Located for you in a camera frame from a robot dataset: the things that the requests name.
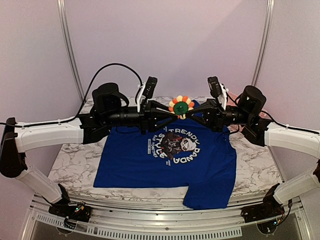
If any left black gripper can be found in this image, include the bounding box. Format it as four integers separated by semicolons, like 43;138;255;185
104;100;179;135

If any orange yellow flower brooch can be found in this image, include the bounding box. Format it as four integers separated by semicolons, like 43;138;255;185
168;95;195;120

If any blue printed t-shirt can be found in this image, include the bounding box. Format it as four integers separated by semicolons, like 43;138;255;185
93;118;237;210

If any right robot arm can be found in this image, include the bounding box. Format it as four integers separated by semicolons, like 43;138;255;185
185;85;320;218

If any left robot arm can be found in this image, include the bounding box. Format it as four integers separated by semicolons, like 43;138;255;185
0;83;177;217

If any pink plastic basket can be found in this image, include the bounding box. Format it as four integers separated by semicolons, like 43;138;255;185
226;91;268;118

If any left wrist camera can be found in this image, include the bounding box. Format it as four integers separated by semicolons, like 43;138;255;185
135;76;158;113

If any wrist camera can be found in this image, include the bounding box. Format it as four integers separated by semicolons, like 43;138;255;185
207;76;228;110
135;76;158;113

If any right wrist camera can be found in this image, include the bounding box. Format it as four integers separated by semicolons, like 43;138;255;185
207;76;228;110

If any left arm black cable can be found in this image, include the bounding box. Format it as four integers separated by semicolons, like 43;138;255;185
0;62;143;126

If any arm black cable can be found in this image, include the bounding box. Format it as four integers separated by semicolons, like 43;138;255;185
219;84;320;223
0;62;143;126

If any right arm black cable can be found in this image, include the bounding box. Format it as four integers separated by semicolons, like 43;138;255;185
219;84;320;223

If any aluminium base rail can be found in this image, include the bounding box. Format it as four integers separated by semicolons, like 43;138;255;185
20;194;313;240

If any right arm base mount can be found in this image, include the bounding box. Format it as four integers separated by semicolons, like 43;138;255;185
240;201;285;223

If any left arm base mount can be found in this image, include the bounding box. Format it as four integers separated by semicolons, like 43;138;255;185
48;199;92;223

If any right aluminium frame post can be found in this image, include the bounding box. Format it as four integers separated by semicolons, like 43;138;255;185
251;0;275;87

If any aluminium frame post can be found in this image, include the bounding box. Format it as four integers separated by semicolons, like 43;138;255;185
56;0;85;101
251;0;275;87

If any left aluminium frame post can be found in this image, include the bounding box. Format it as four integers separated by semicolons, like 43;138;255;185
56;0;85;101

